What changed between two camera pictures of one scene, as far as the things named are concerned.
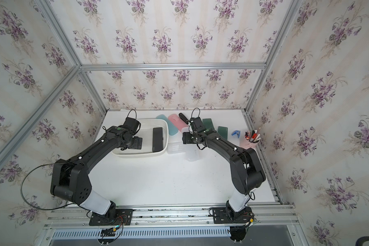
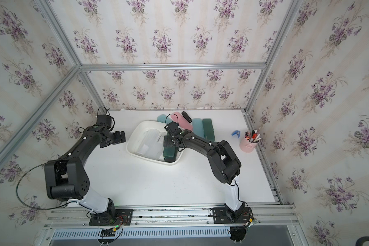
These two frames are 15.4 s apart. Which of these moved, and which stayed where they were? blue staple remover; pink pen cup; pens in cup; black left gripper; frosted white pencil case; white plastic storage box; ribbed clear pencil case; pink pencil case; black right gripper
Moved: black left gripper; black right gripper; ribbed clear pencil case; white plastic storage box; frosted white pencil case
Stayed: pens in cup; pink pen cup; pink pencil case; blue staple remover
